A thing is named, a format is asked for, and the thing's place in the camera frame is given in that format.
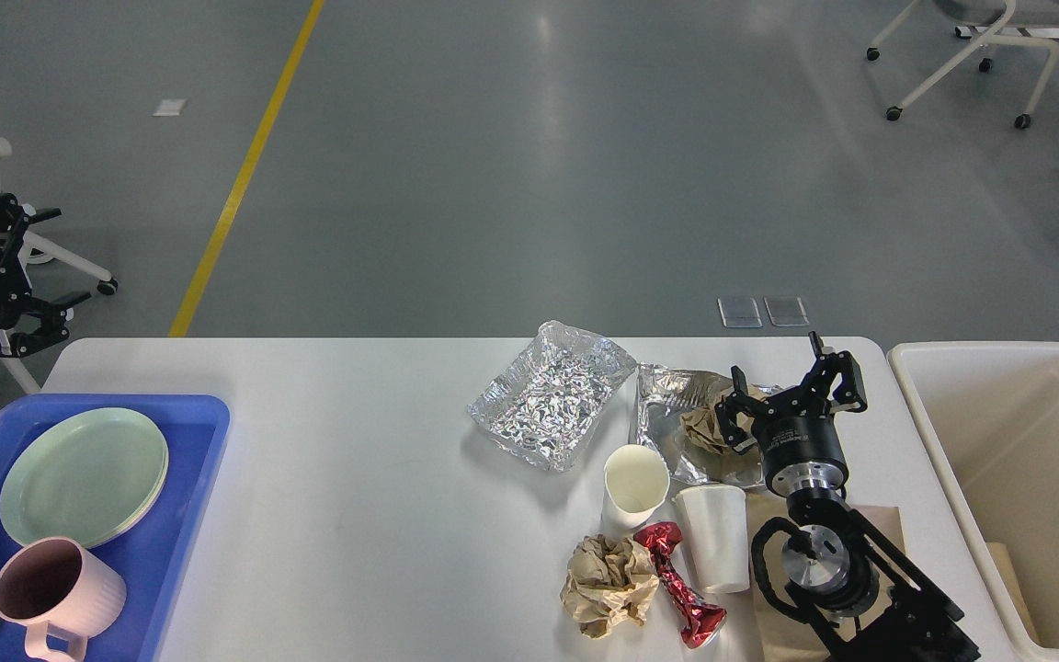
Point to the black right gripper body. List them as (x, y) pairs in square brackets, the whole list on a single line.
[(801, 451)]

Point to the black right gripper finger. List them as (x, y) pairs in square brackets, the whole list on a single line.
[(833, 384), (739, 402)]

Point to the brown paper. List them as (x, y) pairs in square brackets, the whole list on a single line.
[(701, 427)]

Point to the mint green plate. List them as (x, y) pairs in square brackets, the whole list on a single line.
[(49, 490)]

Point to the brown paper bag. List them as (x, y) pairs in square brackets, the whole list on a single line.
[(784, 639)]

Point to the pink ribbed mug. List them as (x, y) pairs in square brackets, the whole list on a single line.
[(62, 595)]

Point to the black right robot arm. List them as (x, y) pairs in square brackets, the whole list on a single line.
[(824, 564)]

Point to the flat foil sheet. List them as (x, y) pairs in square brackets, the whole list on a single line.
[(662, 395)]

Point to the white paper cup inverted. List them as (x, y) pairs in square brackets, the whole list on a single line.
[(713, 519)]

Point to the white paper cup upright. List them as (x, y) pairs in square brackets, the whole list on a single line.
[(636, 483)]

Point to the yellow plate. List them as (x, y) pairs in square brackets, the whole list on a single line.
[(124, 500)]

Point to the blue plastic tray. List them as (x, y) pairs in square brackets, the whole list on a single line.
[(153, 556)]

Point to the beige plastic bin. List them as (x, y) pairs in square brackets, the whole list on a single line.
[(988, 415)]

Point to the crumpled foil tray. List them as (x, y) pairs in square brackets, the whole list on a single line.
[(545, 406)]

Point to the red foil wrapper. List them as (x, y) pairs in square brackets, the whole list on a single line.
[(701, 619)]

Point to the crumpled brown paper ball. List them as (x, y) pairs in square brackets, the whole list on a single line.
[(609, 581)]

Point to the white rolling chair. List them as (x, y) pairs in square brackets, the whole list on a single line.
[(982, 28)]

